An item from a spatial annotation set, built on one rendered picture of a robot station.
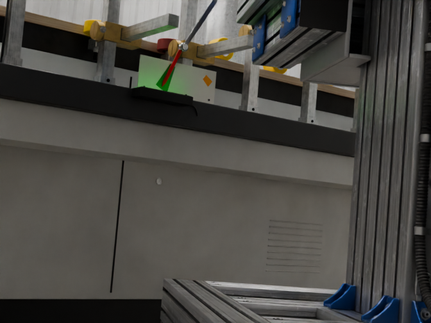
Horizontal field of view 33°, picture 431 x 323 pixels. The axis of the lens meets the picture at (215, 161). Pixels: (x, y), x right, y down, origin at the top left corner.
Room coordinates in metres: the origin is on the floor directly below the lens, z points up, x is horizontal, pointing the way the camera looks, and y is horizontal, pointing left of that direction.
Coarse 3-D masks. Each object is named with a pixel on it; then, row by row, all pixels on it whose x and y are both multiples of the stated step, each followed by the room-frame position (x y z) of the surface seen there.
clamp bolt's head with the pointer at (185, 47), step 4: (184, 44) 2.02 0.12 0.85; (184, 48) 2.02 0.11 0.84; (180, 52) 2.03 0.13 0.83; (176, 56) 2.02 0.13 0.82; (176, 60) 2.02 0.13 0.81; (172, 64) 2.02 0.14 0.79; (172, 68) 2.02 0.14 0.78; (168, 72) 2.01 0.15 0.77; (168, 76) 2.01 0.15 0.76; (164, 80) 2.00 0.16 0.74; (164, 84) 2.00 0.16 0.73
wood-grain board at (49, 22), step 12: (0, 12) 1.95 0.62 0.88; (48, 24) 2.03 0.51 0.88; (60, 24) 2.05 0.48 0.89; (72, 24) 2.07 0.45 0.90; (144, 48) 2.21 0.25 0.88; (156, 48) 2.24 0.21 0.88; (216, 60) 2.38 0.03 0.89; (264, 72) 2.50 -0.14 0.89; (276, 72) 2.53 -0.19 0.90; (300, 84) 2.60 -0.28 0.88; (348, 96) 2.75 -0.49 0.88
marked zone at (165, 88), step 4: (168, 68) 2.01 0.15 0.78; (164, 72) 2.01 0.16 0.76; (172, 72) 2.02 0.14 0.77; (164, 76) 2.01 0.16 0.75; (172, 76) 2.02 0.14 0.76; (160, 80) 2.00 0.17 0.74; (168, 80) 2.02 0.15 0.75; (156, 84) 1.99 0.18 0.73; (160, 84) 2.00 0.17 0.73; (168, 84) 2.02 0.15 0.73; (164, 88) 2.01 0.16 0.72
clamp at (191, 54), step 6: (174, 42) 2.04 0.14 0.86; (180, 42) 2.04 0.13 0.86; (192, 42) 2.06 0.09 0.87; (168, 48) 2.07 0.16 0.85; (174, 48) 2.04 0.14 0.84; (192, 48) 2.06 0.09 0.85; (174, 54) 2.04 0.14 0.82; (180, 54) 2.04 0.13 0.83; (186, 54) 2.05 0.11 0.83; (192, 54) 2.06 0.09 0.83; (192, 60) 2.08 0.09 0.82; (198, 60) 2.07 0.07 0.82; (204, 60) 2.08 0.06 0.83; (210, 60) 2.10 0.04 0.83
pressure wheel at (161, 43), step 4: (160, 40) 2.19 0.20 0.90; (164, 40) 2.18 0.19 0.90; (168, 40) 2.18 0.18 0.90; (160, 44) 2.19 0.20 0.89; (164, 44) 2.18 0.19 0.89; (168, 44) 2.18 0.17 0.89; (160, 48) 2.19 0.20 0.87; (164, 48) 2.18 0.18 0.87; (160, 52) 2.23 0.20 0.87; (164, 52) 2.24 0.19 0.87
